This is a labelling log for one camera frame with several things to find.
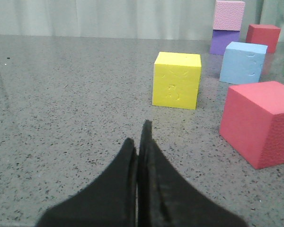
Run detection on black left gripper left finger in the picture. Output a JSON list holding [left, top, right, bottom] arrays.
[[37, 138, 138, 227]]

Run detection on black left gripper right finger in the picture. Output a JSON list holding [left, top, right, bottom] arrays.
[[138, 120, 247, 227]]

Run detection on light blue foam block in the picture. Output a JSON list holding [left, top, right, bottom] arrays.
[[220, 42, 268, 85]]

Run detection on large red foam block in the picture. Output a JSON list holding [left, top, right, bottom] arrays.
[[220, 81, 284, 169]]

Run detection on yellow foam block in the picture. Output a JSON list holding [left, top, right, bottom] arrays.
[[152, 52, 202, 110]]

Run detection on purple foam block under pink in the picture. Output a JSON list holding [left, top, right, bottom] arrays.
[[209, 30, 240, 55]]

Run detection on grey-green curtain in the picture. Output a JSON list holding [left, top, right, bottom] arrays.
[[0, 0, 284, 43]]

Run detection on small red foam block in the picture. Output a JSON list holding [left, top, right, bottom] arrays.
[[245, 24, 281, 53]]

